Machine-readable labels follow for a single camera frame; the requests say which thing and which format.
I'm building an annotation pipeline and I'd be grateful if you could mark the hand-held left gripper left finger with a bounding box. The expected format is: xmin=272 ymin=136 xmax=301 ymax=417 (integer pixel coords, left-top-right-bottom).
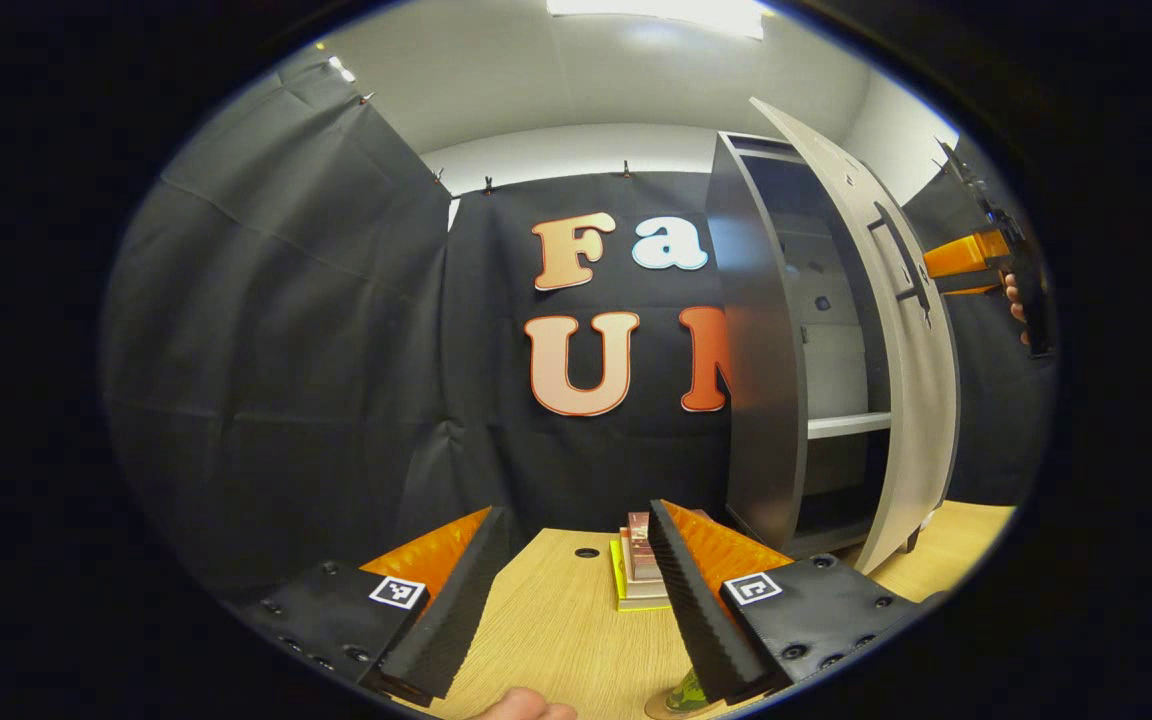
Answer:
xmin=234 ymin=505 xmax=513 ymax=703

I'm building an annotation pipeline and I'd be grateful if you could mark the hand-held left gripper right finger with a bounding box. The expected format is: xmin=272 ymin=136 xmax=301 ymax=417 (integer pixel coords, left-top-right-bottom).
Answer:
xmin=648 ymin=499 xmax=945 ymax=705

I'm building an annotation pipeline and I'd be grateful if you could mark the green label plastic bottle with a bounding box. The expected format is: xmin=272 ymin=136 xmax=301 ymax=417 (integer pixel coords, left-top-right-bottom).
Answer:
xmin=662 ymin=668 xmax=713 ymax=716

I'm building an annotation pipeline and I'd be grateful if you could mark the round brown coaster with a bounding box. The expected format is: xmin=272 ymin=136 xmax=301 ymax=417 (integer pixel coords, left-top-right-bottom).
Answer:
xmin=643 ymin=690 xmax=729 ymax=720

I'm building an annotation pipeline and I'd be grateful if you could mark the grey cabinet door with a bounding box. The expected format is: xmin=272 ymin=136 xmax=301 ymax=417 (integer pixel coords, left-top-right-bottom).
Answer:
xmin=748 ymin=97 xmax=963 ymax=576

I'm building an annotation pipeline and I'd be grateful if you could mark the dark grey cabinet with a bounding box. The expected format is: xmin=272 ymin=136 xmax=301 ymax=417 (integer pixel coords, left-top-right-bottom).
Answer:
xmin=704 ymin=130 xmax=922 ymax=561

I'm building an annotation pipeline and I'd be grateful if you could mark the black backdrop cloth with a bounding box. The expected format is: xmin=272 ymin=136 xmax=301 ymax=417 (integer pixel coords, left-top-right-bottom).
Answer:
xmin=101 ymin=50 xmax=1057 ymax=601

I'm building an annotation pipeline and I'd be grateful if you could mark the large ceiling light panel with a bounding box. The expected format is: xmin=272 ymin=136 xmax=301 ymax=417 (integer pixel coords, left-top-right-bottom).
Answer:
xmin=546 ymin=0 xmax=769 ymax=42

